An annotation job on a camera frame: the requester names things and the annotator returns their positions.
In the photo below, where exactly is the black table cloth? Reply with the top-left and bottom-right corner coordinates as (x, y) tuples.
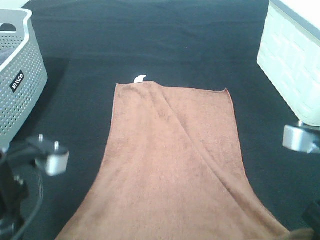
(0, 0), (320, 240)

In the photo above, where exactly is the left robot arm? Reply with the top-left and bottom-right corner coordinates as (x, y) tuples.
(0, 148), (29, 240)

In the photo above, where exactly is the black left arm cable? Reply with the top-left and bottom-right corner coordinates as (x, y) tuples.
(0, 147), (45, 240)

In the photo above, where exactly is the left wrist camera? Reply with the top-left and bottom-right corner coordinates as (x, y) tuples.
(26, 134), (69, 177)

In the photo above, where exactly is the brown towel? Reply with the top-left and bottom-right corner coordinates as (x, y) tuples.
(55, 74), (315, 240)

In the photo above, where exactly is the white perforated laundry basket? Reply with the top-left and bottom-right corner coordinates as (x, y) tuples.
(0, 8), (48, 149)

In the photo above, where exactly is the folded purple cloth in basket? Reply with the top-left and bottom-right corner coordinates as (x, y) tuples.
(0, 48), (15, 67)

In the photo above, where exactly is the white woven storage bin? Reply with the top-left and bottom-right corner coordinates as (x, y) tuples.
(257, 0), (320, 127)

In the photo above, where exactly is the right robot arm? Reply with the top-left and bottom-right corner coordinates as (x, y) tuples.
(302, 201), (320, 233)

